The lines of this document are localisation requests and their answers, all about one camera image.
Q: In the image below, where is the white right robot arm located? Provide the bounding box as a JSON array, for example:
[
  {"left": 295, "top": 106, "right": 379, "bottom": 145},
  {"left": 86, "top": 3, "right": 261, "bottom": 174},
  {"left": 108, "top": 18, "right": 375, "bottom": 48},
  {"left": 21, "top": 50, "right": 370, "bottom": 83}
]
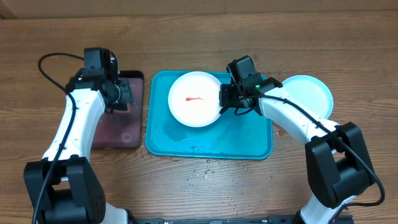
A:
[{"left": 220, "top": 55, "right": 385, "bottom": 223}]

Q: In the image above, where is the teal plastic tray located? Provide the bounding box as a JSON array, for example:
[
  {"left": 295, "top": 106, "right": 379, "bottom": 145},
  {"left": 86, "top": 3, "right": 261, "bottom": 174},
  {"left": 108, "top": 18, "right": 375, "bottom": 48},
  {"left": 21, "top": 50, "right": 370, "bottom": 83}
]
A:
[{"left": 145, "top": 70, "right": 273, "bottom": 160}]

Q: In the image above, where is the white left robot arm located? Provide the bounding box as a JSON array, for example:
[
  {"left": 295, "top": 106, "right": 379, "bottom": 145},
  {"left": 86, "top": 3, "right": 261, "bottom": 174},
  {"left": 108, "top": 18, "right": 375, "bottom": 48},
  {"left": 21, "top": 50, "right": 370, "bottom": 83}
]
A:
[{"left": 24, "top": 47, "right": 136, "bottom": 223}]

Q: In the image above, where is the pink white plate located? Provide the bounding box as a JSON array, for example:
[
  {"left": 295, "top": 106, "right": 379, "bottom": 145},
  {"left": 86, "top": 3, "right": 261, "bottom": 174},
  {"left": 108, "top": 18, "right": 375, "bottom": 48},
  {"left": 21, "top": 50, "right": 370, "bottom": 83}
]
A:
[{"left": 168, "top": 72, "right": 221, "bottom": 128}]

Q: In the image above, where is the dark red water tray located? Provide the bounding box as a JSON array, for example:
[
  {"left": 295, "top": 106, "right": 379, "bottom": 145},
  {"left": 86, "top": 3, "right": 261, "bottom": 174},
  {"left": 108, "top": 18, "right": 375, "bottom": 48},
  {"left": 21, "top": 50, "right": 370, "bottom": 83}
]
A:
[{"left": 92, "top": 70, "right": 144, "bottom": 149}]

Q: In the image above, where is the light blue plate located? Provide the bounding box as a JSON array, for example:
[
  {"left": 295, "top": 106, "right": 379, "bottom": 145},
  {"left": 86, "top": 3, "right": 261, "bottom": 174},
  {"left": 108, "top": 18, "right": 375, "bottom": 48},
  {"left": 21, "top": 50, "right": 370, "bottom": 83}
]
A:
[{"left": 282, "top": 75, "right": 334, "bottom": 119}]

